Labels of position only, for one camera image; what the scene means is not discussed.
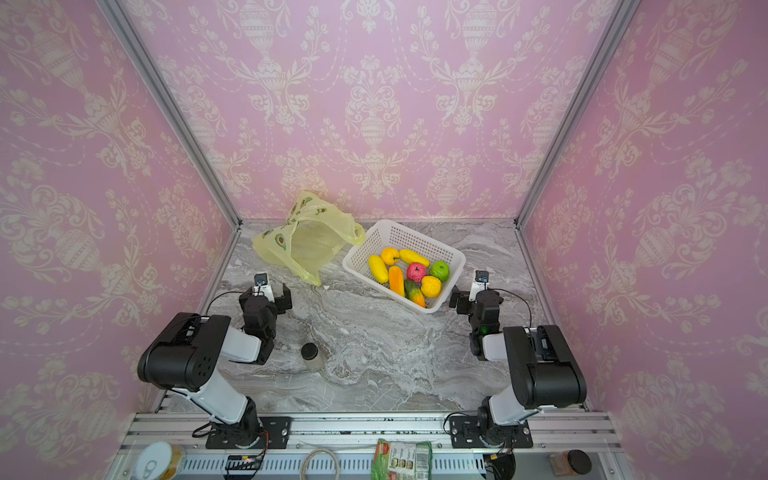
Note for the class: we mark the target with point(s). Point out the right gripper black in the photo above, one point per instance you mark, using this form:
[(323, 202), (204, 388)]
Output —
[(458, 300)]

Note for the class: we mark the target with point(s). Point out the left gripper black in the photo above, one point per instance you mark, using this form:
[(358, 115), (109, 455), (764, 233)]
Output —
[(287, 299)]

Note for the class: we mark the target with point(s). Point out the orange round fruit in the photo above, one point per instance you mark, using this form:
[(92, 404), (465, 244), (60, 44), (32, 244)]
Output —
[(431, 287)]

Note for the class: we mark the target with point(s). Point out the green apple fruit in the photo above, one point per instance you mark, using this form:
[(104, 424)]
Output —
[(440, 270)]

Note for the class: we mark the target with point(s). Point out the green orange mango fruit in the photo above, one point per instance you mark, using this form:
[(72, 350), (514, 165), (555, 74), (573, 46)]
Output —
[(413, 293)]

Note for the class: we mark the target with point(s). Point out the pink red round fruit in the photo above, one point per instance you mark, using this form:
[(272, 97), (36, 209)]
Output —
[(416, 272)]

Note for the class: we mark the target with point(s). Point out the yellow banana fruit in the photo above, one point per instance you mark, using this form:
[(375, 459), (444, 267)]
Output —
[(410, 257)]

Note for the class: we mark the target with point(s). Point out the orange papaya fruit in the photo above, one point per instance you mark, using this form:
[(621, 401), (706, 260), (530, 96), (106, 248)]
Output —
[(396, 280)]

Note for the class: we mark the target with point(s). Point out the yellow plastic bag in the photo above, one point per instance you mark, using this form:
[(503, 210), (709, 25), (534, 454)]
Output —
[(314, 232)]

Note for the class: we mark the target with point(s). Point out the yellow lemon fruit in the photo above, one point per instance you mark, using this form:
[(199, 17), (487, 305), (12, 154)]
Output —
[(379, 269)]

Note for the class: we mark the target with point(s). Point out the small yellow round fruit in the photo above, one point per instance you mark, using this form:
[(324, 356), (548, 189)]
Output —
[(390, 256)]

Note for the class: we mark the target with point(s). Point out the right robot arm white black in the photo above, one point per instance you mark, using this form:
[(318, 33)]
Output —
[(543, 373)]

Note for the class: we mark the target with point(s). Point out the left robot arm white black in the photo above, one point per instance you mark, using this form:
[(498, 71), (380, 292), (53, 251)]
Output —
[(183, 359)]

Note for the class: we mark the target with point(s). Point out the white plastic basket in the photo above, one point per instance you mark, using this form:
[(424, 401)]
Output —
[(388, 233)]

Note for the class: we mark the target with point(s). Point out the small black lid jar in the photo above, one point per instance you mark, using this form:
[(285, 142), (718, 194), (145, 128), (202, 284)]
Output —
[(313, 357)]

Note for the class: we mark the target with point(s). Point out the green snack packet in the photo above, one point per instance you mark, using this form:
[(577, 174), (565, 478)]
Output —
[(402, 461)]

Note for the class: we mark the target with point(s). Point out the brown jar black lid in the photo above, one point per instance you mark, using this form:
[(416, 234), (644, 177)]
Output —
[(570, 463)]

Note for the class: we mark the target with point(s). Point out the white lid yellow tin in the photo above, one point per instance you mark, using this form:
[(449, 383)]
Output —
[(159, 461)]

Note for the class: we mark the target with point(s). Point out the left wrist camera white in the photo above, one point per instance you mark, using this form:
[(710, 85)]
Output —
[(262, 287)]

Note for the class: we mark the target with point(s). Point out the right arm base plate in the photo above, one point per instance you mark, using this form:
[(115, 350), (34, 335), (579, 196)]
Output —
[(469, 432)]

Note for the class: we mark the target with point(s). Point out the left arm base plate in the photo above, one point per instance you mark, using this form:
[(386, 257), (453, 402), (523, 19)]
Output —
[(270, 432)]

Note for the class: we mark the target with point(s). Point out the aluminium front rail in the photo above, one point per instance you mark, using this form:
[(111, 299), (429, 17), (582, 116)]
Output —
[(555, 430)]

